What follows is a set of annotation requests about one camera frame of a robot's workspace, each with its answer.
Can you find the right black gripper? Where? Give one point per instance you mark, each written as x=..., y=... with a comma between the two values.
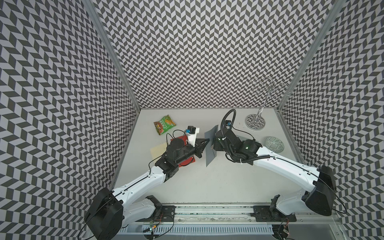
x=216, y=145

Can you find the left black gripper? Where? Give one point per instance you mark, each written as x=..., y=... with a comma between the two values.
x=200, y=145

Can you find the dark grey envelope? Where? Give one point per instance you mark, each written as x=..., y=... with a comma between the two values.
x=210, y=152

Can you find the red envelope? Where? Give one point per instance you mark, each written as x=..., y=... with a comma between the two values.
x=184, y=141

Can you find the cream yellow envelope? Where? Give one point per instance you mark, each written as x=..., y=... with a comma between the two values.
x=158, y=150

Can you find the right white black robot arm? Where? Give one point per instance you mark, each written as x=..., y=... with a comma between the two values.
x=317, y=185

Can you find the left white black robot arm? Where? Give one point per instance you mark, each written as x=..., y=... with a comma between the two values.
x=163, y=169

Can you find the green snack bag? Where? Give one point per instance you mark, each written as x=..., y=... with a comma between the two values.
x=164, y=124

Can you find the green patterned ceramic dish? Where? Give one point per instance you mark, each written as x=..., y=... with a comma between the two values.
x=274, y=144

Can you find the chrome jewellery stand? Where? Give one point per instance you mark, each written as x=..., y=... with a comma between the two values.
x=270, y=87

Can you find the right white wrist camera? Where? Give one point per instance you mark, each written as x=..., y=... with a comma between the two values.
x=228, y=124

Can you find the aluminium front rail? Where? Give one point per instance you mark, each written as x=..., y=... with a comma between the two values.
x=210, y=213

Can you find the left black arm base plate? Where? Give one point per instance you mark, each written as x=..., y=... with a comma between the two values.
x=162, y=213

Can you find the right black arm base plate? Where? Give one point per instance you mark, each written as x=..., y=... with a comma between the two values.
x=271, y=214

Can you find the left circuit board with wires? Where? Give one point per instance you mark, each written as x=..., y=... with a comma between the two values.
x=156, y=230

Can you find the circuit board with wires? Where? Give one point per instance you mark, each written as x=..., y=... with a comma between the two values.
x=156, y=230
x=281, y=231

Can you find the right circuit board with wires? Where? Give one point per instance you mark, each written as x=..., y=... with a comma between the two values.
x=281, y=231

